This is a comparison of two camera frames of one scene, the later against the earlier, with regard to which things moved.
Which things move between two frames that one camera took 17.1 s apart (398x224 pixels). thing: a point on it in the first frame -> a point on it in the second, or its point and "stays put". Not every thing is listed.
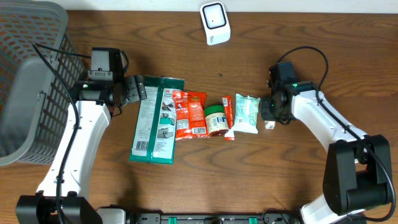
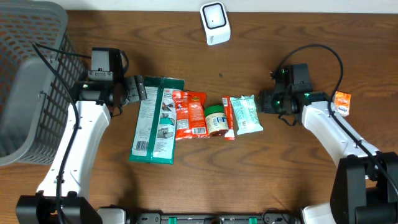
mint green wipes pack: [247, 110] stays put
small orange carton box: [270, 125] -> [342, 101]
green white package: [154, 135] stays put
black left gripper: [137, 88] stays put
